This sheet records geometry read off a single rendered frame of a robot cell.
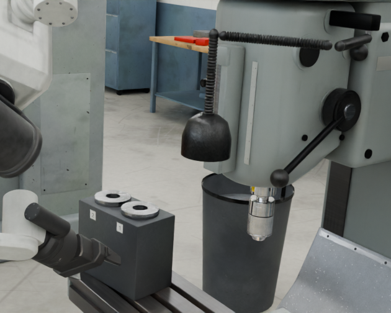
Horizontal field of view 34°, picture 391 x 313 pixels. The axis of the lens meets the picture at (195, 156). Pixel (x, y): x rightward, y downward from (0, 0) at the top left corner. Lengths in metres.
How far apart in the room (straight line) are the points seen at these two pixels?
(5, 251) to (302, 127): 0.57
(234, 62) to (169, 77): 7.59
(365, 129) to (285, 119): 0.18
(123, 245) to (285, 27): 0.71
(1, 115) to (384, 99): 0.65
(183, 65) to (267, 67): 7.33
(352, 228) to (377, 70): 0.52
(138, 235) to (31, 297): 2.05
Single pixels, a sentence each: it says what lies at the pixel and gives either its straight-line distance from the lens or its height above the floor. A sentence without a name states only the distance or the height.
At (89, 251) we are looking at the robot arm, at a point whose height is 1.10.
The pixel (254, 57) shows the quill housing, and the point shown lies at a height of 1.54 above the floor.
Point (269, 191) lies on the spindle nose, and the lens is 1.16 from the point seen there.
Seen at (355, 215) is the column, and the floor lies 1.14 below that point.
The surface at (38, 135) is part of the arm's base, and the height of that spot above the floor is 1.41.
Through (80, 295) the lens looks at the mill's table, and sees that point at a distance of 1.64.
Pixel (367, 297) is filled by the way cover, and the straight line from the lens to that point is 1.51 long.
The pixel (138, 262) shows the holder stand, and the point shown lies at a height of 1.02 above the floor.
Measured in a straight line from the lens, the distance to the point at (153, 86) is 7.53.
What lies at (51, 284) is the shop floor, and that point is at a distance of 3.59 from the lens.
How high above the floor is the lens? 1.67
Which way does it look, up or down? 16 degrees down
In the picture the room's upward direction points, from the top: 4 degrees clockwise
